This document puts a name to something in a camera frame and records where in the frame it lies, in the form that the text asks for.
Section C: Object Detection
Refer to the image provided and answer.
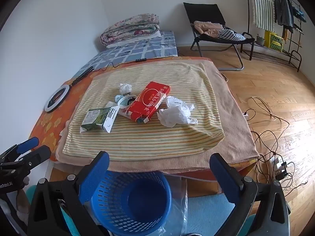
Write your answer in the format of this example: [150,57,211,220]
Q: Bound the tan cable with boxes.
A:
[251,96,289,126]

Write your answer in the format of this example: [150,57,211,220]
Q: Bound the clear plastic bag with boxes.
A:
[157,174,189,236]

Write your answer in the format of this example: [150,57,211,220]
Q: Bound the black metal clothes rack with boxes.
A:
[240,0,304,72]

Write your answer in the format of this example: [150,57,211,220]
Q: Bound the black power adapter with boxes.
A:
[276,162,289,180]

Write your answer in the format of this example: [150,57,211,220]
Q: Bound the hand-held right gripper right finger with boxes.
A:
[209,152,291,236]

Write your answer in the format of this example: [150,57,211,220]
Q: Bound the beige fleece blanket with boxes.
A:
[56,59,260,174]

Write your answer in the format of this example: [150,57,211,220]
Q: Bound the orange flowered mattress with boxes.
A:
[29,56,259,192]

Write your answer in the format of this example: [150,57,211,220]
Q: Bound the white black-striped box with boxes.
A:
[102,105,120,134]

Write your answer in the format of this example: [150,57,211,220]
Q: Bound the green white striped cloth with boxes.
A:
[247,0,275,31]

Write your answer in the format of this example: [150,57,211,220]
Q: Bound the small white paper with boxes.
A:
[119,83,133,96]

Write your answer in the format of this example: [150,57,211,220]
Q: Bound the folded floral quilt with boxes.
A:
[100,14,160,46]

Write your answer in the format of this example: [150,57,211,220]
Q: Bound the white ring light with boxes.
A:
[44,84,72,113]

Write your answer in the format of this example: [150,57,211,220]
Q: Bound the black folding chair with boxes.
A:
[183,2,255,71]

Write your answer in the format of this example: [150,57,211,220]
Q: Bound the black light stand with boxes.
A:
[69,66,95,87]

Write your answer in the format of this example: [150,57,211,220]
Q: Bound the light blue mat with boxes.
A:
[186,193,256,236]

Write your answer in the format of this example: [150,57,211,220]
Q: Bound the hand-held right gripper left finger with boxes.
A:
[28,151,110,236]

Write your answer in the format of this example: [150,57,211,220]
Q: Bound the white power strip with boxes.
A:
[269,156,287,175]

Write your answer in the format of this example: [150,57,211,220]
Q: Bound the black cable tangle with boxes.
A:
[246,108,308,185]

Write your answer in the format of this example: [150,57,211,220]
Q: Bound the pink clothes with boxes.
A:
[193,21,223,37]

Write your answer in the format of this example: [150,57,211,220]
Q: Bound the striped yellow blanket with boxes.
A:
[61,60,225,161]

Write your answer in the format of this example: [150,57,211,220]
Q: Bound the blue plastic basket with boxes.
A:
[90,170,173,236]

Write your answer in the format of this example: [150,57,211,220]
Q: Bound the black cable with remote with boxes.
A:
[95,58,147,71]

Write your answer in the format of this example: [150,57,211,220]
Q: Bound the blue white striped garment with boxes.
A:
[218,29,246,42]

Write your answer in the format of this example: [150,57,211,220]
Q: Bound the yellow bag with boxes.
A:
[264,30,284,53]

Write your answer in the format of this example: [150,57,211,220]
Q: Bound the red paper carton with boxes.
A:
[127,81,171,123]

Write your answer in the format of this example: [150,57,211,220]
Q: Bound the white tape roll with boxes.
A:
[116,95,138,109]

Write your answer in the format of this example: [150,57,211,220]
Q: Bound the blue plaid mattress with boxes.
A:
[71,31,178,79]

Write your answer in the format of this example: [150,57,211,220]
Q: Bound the brown fuzzy item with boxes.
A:
[15,177,31,218]

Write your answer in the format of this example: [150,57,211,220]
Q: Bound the green milk carton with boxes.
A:
[80,108,112,134]

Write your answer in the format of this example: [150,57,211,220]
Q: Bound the dark grey jacket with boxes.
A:
[274,0,294,33]

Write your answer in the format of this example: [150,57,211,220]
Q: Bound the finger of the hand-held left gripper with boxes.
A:
[0,145,52,177]
[0,137,40,164]

